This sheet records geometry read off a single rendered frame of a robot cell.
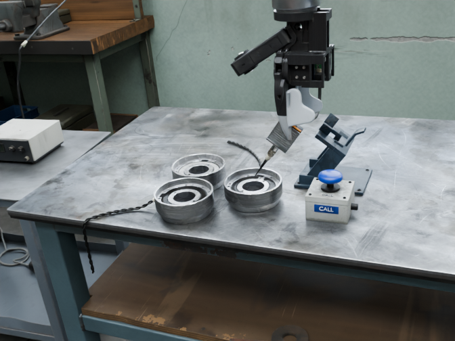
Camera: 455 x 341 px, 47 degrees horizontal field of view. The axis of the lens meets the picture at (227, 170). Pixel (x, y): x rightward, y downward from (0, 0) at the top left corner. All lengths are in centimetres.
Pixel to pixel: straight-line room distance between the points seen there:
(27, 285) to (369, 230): 132
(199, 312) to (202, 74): 179
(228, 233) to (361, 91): 174
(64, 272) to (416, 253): 68
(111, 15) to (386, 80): 136
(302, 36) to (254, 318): 55
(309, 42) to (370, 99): 171
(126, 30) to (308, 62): 179
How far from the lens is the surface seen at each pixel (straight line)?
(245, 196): 89
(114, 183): 109
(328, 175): 87
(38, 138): 158
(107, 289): 121
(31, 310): 180
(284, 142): 90
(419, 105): 252
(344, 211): 86
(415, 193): 98
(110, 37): 242
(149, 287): 119
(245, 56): 87
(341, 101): 255
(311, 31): 83
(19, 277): 196
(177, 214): 88
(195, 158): 106
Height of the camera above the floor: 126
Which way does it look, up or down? 26 degrees down
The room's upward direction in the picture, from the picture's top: 5 degrees counter-clockwise
